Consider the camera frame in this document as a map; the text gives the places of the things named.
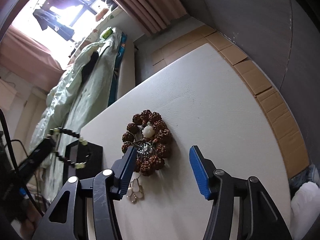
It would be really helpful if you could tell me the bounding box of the butterfly shell brooch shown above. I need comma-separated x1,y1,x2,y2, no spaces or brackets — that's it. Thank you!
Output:
126,178,144,204

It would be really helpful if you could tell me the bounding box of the silver charm bracelet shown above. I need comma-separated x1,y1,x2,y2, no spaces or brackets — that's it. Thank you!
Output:
134,139,156,157

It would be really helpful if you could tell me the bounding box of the dark bead bracelet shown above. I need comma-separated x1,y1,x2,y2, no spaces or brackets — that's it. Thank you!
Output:
48,127,92,169

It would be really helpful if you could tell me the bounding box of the brown rudraksha bead bracelet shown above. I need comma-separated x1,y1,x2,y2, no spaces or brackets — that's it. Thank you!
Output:
121,109,173,177

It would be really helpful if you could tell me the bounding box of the black open jewelry box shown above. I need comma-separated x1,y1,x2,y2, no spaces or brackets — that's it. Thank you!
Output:
62,141,103,183

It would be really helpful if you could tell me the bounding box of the beige headboard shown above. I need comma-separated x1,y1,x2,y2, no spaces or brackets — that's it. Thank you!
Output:
5,87,47,160

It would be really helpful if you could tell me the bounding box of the white low table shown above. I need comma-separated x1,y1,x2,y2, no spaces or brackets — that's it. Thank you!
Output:
81,44,291,239

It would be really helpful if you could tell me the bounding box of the light green duvet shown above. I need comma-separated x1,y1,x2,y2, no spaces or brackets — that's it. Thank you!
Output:
28,41,106,153

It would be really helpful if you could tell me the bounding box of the bed with green sheet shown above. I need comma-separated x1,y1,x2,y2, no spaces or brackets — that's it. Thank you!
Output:
27,27,137,201

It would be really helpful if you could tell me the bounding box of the pink curtain left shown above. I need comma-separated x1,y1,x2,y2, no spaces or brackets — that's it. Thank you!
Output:
1,25,64,92

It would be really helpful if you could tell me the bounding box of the pink curtain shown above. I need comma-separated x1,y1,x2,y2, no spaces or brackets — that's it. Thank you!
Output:
113,0,187,36
1,25,64,92

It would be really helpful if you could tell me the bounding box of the white fluffy cloth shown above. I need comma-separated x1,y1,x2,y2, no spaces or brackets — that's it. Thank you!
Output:
290,181,320,239

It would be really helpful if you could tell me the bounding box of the flattened cardboard on floor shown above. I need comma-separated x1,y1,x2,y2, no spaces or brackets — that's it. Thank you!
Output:
151,25,310,179

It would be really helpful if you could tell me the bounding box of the green tissue pack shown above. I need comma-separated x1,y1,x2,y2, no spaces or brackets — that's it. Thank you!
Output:
100,27,113,40

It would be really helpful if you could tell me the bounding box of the dark hanging shirt left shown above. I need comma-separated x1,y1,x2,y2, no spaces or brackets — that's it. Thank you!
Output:
33,9,74,41

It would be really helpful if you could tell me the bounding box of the orange plush toy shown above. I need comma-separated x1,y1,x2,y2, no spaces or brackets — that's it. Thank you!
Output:
95,8,108,22

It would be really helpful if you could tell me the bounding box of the pink curtain right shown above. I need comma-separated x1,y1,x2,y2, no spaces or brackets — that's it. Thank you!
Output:
113,0,187,36

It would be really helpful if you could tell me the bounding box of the dark pillow on sill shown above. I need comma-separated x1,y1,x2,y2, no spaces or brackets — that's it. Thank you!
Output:
101,0,118,11

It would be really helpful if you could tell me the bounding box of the black cable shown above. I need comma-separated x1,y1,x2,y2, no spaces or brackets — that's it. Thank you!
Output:
0,108,45,215

